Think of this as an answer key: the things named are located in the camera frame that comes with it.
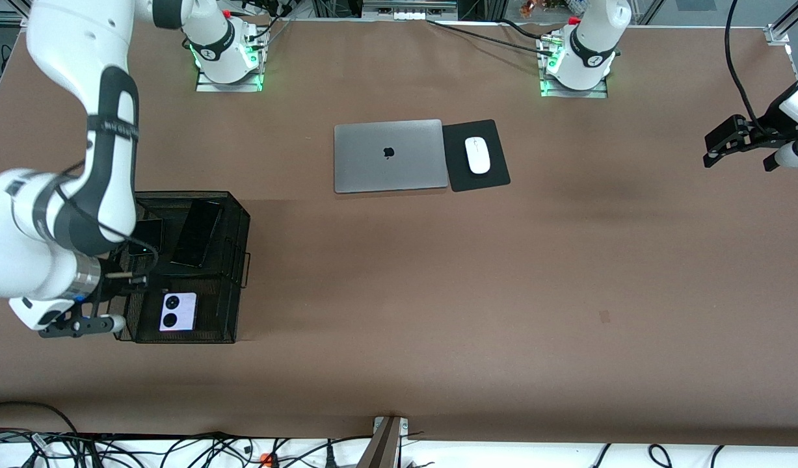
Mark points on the white power strip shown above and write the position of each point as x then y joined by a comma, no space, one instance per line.
408,10

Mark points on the long black smartphone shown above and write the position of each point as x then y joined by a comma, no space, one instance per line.
197,234

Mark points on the small black flip phone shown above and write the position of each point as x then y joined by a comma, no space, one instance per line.
148,240

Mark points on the black mesh two-tier tray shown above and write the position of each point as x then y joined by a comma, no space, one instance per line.
210,299

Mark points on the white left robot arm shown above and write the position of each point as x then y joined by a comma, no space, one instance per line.
590,52

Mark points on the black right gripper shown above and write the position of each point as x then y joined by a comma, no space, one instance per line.
110,280

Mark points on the black mouse pad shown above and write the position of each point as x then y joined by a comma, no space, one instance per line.
457,162

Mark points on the aluminium frame bracket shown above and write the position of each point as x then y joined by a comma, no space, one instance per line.
777,34

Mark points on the white computer mouse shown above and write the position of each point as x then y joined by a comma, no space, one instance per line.
477,156

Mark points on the grey metal camera pole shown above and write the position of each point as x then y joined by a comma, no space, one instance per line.
382,445

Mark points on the silver closed laptop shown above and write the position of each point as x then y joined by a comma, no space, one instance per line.
389,156

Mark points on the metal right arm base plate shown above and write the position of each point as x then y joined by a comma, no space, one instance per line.
207,86

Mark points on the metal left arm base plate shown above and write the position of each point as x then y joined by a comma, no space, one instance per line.
551,93

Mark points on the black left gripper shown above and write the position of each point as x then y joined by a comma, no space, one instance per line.
758,136

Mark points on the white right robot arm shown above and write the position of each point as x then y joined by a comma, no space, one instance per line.
67,39

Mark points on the lavender flip phone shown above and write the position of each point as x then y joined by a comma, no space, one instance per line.
177,312

